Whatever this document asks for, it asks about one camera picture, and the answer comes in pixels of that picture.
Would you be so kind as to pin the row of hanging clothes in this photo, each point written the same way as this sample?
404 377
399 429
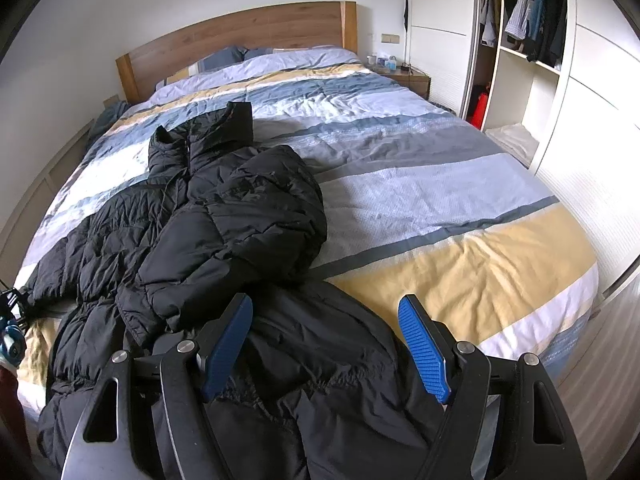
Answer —
535 10

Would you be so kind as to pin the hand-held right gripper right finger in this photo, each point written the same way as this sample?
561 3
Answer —
425 350

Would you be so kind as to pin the striped duvet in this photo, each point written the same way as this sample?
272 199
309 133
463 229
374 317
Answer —
425 185

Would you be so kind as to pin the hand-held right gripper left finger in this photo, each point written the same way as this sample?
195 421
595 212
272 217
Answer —
225 350

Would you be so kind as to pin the white wardrobe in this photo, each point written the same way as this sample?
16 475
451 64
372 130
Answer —
440 10

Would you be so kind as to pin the white folded cloth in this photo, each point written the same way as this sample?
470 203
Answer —
515 141

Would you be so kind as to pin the person's left forearm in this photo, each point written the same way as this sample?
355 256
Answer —
7 390

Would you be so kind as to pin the blue cloth heap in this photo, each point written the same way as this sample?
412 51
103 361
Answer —
107 117

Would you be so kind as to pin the wooden headboard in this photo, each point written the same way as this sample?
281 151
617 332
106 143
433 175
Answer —
250 30

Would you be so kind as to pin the black puffer jacket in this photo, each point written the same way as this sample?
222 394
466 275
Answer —
240 210

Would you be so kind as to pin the blue box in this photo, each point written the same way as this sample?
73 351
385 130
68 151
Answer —
388 63

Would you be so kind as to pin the small blue pillow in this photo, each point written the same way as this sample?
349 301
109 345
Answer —
257 53

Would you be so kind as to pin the wooden nightstand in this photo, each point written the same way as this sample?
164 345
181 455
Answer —
412 81

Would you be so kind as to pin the red object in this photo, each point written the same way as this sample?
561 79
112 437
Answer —
480 110

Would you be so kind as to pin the wall switch plate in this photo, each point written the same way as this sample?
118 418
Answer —
390 37

